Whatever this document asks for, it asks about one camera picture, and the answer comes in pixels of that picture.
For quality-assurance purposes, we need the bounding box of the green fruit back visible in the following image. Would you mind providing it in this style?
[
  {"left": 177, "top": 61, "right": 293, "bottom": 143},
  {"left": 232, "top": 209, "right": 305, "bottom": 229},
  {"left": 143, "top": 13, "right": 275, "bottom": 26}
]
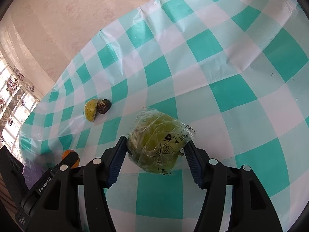
[{"left": 127, "top": 107, "right": 196, "bottom": 175}]

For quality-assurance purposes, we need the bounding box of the purple box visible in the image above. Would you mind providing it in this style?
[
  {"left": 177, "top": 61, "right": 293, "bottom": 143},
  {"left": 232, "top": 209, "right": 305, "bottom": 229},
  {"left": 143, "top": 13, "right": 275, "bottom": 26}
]
[{"left": 23, "top": 159, "right": 52, "bottom": 193}]

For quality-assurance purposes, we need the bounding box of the small left mandarin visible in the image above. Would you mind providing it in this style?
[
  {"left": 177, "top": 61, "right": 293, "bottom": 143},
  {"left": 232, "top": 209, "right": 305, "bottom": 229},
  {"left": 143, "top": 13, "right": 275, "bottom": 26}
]
[{"left": 61, "top": 149, "right": 80, "bottom": 169}]

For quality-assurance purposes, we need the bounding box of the floral window curtain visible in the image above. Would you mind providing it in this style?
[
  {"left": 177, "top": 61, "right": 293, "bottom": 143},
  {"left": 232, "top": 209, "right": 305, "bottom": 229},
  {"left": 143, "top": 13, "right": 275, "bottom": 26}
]
[{"left": 0, "top": 55, "right": 39, "bottom": 161}]

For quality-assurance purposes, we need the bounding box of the wrapped yellow fruit half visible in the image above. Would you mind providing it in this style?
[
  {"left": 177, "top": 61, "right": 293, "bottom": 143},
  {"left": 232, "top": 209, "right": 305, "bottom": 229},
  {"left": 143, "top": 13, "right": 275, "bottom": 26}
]
[{"left": 84, "top": 98, "right": 98, "bottom": 122}]

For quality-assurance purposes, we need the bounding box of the dark passion fruit middle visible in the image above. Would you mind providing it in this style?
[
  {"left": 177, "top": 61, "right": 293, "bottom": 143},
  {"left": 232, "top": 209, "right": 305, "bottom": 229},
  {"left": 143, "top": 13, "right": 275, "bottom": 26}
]
[{"left": 96, "top": 99, "right": 112, "bottom": 115}]

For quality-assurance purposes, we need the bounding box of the teal checkered tablecloth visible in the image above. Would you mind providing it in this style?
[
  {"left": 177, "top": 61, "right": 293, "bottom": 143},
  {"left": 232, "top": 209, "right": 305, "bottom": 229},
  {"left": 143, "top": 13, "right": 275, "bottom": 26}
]
[{"left": 19, "top": 0, "right": 308, "bottom": 231}]

